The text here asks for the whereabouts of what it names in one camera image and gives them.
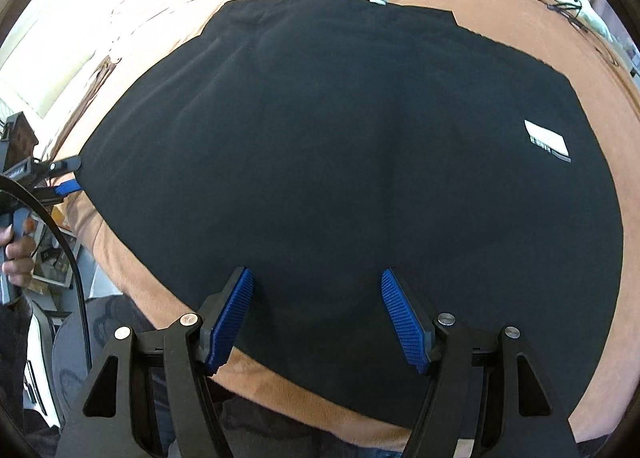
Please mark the brown bed blanket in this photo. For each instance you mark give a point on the brown bed blanket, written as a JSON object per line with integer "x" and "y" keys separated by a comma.
{"x": 500, "y": 3}

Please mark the white folded pillow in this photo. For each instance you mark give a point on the white folded pillow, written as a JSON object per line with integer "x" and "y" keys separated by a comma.
{"x": 50, "y": 68}

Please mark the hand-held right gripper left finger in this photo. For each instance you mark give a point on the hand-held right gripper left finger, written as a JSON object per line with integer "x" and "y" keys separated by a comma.
{"x": 230, "y": 323}

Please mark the white plastic object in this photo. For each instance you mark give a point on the white plastic object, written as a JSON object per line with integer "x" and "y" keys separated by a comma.
{"x": 42, "y": 368}

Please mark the person's left hand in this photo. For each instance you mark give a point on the person's left hand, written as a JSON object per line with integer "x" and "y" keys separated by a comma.
{"x": 20, "y": 265}

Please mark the person's left leg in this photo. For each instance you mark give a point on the person's left leg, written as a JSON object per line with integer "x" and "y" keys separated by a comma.
{"x": 115, "y": 313}

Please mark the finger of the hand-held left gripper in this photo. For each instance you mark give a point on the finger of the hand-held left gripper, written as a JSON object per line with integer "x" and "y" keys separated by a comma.
{"x": 62, "y": 164}
{"x": 65, "y": 188}

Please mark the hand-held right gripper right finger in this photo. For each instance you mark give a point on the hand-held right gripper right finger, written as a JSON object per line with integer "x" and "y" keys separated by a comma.
{"x": 407, "y": 323}

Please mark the black jacket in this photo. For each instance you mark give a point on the black jacket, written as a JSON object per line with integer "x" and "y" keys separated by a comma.
{"x": 350, "y": 163}

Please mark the grey framed tray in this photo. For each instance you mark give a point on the grey framed tray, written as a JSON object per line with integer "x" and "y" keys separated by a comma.
{"x": 55, "y": 268}

